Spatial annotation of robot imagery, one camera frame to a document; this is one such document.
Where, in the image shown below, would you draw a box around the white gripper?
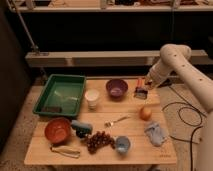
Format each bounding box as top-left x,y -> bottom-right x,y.
144,61 -> 172,90

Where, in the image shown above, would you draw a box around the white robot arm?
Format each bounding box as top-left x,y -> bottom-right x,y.
145,44 -> 213,171

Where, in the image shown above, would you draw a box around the blue ceramic cup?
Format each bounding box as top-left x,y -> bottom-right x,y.
115,136 -> 131,154

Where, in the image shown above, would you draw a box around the metal diagonal pole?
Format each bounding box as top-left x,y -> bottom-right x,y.
9,0 -> 48,81

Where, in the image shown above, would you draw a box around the orange bowl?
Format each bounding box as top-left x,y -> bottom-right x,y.
44,117 -> 71,144

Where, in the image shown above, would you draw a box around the light blue cloth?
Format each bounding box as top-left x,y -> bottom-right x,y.
144,121 -> 167,147

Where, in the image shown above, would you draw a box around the metal fork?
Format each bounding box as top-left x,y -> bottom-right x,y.
104,116 -> 130,127

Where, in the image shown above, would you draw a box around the green plastic tray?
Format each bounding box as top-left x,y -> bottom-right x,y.
33,74 -> 86,119

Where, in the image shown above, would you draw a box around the bunch of red grapes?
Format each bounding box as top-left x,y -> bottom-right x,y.
83,131 -> 115,154

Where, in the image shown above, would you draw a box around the orange round fruit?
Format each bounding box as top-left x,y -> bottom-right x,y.
139,107 -> 152,121

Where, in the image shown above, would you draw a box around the white plastic cup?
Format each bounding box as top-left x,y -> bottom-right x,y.
85,89 -> 100,108

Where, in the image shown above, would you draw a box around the orange handled black brush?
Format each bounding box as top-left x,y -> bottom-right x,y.
134,78 -> 148,100

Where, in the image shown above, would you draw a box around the white lower shelf beam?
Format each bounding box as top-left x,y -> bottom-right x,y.
25,49 -> 208,69

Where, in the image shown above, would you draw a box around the metal tongs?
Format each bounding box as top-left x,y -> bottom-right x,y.
50,146 -> 80,158

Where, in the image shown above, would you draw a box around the dark sponge in tray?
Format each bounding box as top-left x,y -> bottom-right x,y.
41,107 -> 62,113

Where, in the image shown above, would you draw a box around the purple bowl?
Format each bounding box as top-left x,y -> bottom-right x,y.
106,79 -> 128,98

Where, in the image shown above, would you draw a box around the black floor cable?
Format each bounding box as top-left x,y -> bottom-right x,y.
161,85 -> 208,171

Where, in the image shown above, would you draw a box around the teal toy block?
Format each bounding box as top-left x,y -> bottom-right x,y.
71,120 -> 93,138

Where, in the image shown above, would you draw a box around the white upper shelf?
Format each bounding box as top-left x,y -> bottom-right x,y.
5,0 -> 213,12

